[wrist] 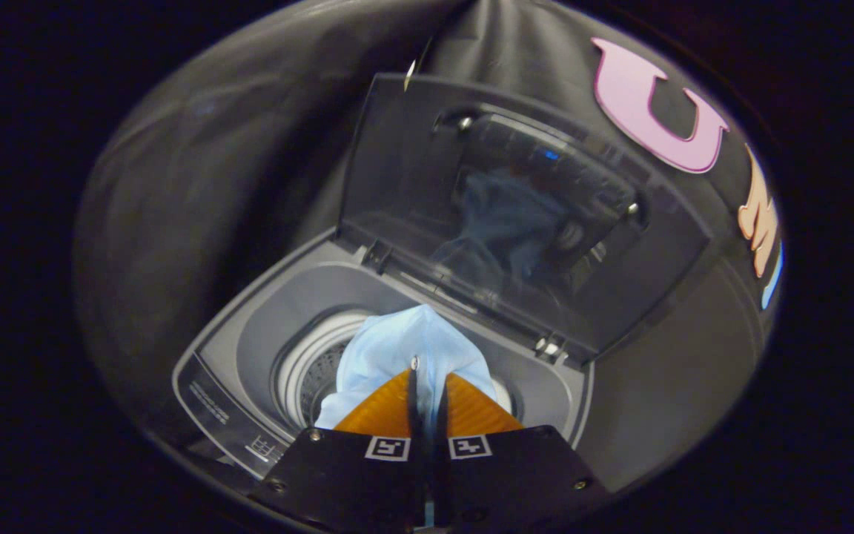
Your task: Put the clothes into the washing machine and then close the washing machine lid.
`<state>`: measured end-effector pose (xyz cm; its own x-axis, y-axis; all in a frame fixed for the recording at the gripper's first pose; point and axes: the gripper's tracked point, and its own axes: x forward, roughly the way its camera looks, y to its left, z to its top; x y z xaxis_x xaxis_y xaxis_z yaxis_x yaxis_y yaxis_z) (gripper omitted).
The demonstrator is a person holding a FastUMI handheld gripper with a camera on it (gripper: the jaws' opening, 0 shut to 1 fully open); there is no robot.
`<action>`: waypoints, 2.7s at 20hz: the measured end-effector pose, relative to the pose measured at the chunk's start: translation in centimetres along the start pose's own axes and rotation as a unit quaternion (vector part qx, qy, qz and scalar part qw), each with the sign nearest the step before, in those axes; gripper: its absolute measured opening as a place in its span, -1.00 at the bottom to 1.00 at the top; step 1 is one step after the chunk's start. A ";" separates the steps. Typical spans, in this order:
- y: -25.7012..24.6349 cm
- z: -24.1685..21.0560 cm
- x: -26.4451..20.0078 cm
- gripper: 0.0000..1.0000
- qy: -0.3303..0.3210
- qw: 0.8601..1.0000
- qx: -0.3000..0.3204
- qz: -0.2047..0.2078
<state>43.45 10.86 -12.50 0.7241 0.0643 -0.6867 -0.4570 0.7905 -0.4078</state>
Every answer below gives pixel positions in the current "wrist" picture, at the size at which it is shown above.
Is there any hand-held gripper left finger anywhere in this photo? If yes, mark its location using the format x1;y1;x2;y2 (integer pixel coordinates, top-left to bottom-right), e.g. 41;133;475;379
249;369;428;532

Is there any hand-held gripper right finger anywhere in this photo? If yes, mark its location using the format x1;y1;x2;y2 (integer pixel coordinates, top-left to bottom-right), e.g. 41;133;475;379
428;371;613;532

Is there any light blue cloth garment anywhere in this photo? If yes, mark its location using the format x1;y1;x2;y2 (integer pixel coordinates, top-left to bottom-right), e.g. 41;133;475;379
314;304;514;431

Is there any black backdrop cloth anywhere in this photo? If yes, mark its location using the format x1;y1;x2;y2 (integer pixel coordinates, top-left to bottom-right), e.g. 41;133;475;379
71;0;784;494

